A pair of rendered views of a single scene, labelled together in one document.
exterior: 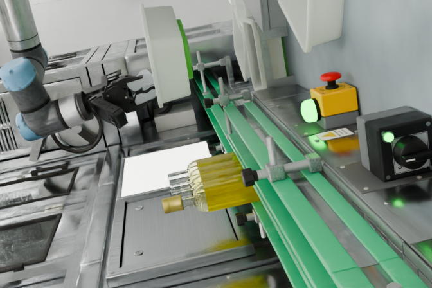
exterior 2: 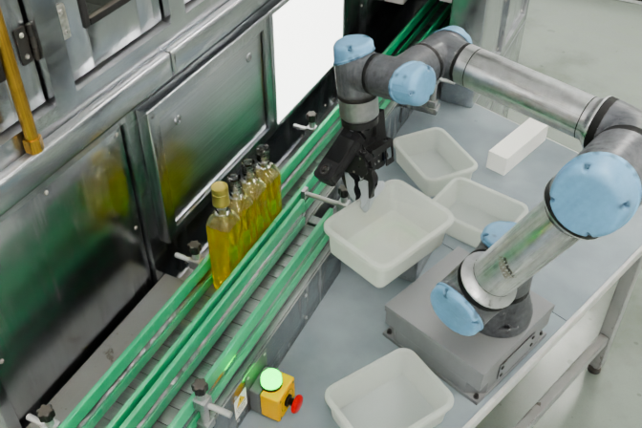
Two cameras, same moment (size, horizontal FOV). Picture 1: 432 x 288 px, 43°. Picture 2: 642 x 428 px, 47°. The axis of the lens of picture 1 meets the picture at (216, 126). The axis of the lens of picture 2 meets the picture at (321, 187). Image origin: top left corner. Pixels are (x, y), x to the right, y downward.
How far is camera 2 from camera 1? 104 cm
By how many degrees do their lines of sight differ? 37
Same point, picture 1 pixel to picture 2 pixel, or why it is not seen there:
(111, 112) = (332, 177)
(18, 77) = (402, 96)
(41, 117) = (353, 84)
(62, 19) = not seen: outside the picture
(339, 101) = (269, 409)
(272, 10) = (400, 324)
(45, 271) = not seen: outside the picture
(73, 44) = not seen: outside the picture
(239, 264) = (149, 232)
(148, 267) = (155, 154)
